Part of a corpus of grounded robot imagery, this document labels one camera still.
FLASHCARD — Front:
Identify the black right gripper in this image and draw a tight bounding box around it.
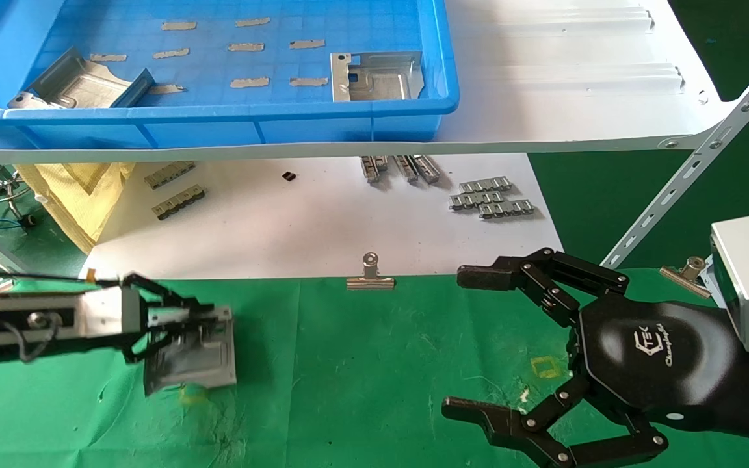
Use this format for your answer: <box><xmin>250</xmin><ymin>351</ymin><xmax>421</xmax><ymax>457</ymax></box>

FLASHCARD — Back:
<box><xmin>441</xmin><ymin>294</ymin><xmax>749</xmax><ymax>468</ymax></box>

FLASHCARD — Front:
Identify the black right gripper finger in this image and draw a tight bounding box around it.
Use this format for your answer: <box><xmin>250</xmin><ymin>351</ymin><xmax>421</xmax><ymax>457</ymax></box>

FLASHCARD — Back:
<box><xmin>457</xmin><ymin>247</ymin><xmax>630</xmax><ymax>329</ymax></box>

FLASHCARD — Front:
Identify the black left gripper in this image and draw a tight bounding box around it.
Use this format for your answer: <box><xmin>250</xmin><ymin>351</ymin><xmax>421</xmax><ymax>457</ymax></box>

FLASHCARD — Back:
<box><xmin>0</xmin><ymin>273</ymin><xmax>218</xmax><ymax>365</ymax></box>

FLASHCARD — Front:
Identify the stamped sheet metal bracket part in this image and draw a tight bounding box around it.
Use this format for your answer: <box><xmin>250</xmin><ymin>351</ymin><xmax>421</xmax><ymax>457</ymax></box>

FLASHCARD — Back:
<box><xmin>143</xmin><ymin>305</ymin><xmax>238</xmax><ymax>397</ymax></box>

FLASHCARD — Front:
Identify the silver toothed metal strip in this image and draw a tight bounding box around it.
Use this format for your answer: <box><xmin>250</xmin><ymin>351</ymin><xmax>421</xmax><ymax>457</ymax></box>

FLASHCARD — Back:
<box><xmin>458</xmin><ymin>176</ymin><xmax>513</xmax><ymax>194</ymax></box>
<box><xmin>477</xmin><ymin>199</ymin><xmax>536</xmax><ymax>220</ymax></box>
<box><xmin>449</xmin><ymin>190</ymin><xmax>504</xmax><ymax>212</ymax></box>

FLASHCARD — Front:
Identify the grey toothed connector strip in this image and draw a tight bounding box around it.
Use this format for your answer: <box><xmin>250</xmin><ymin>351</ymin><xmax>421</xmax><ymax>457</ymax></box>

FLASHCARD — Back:
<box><xmin>144</xmin><ymin>161</ymin><xmax>197</xmax><ymax>190</ymax></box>
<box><xmin>152</xmin><ymin>185</ymin><xmax>207</xmax><ymax>221</ymax></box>

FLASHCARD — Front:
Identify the green table cloth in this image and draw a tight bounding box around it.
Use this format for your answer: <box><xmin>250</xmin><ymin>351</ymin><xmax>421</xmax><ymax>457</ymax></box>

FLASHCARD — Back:
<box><xmin>0</xmin><ymin>268</ymin><xmax>749</xmax><ymax>468</ymax></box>

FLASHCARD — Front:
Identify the yellow cloth bag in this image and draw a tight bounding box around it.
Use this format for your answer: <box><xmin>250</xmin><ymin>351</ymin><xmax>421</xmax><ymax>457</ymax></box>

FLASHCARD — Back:
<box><xmin>14</xmin><ymin>162</ymin><xmax>138</xmax><ymax>255</ymax></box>

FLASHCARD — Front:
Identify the white paper sheet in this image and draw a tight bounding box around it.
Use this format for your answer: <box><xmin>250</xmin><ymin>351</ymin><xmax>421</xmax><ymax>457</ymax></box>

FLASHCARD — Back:
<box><xmin>77</xmin><ymin>154</ymin><xmax>572</xmax><ymax>282</ymax></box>

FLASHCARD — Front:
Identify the white metal shelf board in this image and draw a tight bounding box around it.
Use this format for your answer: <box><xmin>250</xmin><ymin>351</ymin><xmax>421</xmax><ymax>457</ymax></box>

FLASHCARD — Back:
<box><xmin>0</xmin><ymin>0</ymin><xmax>739</xmax><ymax>166</ymax></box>

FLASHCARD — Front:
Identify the blue plastic tray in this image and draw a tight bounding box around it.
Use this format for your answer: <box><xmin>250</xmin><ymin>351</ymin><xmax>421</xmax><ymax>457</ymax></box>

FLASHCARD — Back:
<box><xmin>0</xmin><ymin>0</ymin><xmax>460</xmax><ymax>151</ymax></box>

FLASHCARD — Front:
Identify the flat square sheet metal part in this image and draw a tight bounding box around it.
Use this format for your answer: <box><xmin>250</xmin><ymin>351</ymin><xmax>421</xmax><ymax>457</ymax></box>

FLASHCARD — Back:
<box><xmin>330</xmin><ymin>51</ymin><xmax>425</xmax><ymax>103</ymax></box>

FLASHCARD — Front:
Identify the sheet metal part with flange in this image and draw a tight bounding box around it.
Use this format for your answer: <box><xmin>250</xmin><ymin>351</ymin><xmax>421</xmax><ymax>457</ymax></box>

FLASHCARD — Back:
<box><xmin>8</xmin><ymin>47</ymin><xmax>156</xmax><ymax>110</ymax></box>

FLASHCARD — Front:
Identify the small silver metal rail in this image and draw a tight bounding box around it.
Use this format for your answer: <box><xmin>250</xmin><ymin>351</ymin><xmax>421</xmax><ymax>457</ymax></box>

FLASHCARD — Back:
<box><xmin>412</xmin><ymin>155</ymin><xmax>441</xmax><ymax>185</ymax></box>
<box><xmin>393</xmin><ymin>156</ymin><xmax>419</xmax><ymax>184</ymax></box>
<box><xmin>360</xmin><ymin>156</ymin><xmax>389</xmax><ymax>185</ymax></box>

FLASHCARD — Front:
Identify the thin black camera cable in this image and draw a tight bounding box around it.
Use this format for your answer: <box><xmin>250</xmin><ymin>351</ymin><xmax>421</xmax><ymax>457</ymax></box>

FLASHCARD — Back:
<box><xmin>0</xmin><ymin>271</ymin><xmax>129</xmax><ymax>287</ymax></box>

